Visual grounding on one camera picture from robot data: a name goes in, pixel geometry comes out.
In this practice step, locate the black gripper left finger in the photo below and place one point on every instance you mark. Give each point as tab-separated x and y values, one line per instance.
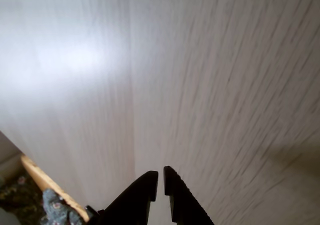
132	205

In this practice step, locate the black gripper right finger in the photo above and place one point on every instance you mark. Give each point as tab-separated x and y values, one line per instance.
185	206

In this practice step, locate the dark patterned rug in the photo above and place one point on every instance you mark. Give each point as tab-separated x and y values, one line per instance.
20	200

